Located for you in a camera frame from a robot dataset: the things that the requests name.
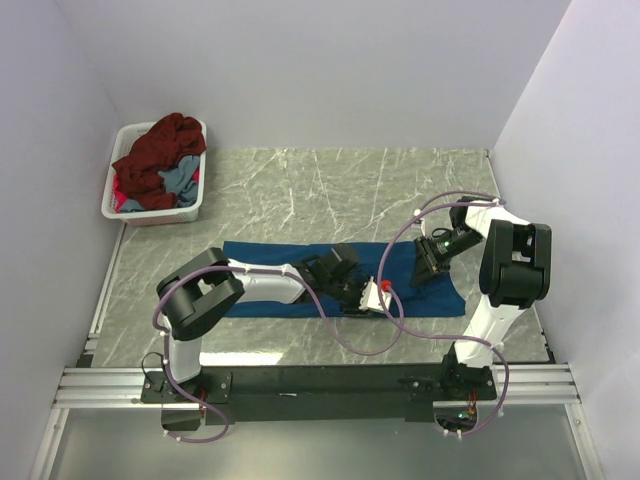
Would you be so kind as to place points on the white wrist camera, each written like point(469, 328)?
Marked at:
point(420, 224)
point(373, 299)

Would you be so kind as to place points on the pink garment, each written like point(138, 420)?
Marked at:
point(185, 191)

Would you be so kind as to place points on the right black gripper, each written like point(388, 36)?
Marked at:
point(427, 261)

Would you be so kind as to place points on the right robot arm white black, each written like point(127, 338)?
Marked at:
point(514, 273)

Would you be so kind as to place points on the grey blue t shirt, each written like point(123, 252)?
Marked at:
point(187, 163)

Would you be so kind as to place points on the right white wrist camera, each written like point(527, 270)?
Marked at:
point(420, 224)

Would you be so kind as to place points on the dark red t shirt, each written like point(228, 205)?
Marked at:
point(161, 148)

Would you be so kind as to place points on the white laundry basket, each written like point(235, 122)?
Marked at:
point(113, 199)

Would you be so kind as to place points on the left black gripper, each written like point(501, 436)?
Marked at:
point(354, 309)

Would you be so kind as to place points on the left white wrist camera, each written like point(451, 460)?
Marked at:
point(373, 299)

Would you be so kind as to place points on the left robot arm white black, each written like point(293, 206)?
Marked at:
point(195, 297)

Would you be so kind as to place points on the black base beam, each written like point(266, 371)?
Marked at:
point(320, 392)

